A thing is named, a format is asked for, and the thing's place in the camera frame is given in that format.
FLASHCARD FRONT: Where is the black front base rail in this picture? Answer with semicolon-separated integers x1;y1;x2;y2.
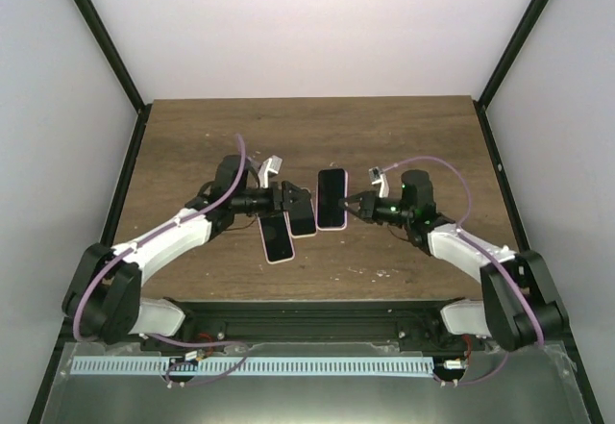
138;298;501;353

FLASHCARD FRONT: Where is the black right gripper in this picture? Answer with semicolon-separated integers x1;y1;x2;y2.
337;191;412;226

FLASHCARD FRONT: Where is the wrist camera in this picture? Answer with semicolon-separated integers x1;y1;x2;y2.
258;155;283;188
368;166;389;198

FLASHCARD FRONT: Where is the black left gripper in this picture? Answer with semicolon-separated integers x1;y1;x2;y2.
233;181;311;217

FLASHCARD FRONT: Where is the black right frame post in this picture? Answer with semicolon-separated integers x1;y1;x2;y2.
473;0;573;108

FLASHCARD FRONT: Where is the black phone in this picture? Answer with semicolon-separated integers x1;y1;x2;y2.
258;215;294;262

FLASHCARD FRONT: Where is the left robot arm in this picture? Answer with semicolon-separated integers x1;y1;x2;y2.
62;155;313;351

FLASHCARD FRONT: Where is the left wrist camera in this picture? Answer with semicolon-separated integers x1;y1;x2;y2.
258;155;283;188

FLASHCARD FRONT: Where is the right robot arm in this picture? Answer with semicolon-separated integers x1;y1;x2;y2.
338;168;569;352

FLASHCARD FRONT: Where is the black left frame post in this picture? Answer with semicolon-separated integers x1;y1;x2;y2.
52;0;148;112

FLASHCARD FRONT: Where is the pink phone case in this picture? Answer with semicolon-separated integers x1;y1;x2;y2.
315;167;349;232

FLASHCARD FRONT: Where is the white phone case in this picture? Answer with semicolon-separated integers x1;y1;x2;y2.
257;214;296;265
286;187;318;239

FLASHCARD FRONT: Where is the white slotted cable duct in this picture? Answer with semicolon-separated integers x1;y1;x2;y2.
70;356;434;377

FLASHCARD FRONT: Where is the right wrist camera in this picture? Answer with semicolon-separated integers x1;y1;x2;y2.
368;166;389;198

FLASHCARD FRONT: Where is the black frame post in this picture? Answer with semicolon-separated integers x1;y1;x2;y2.
52;0;148;112
473;0;573;108

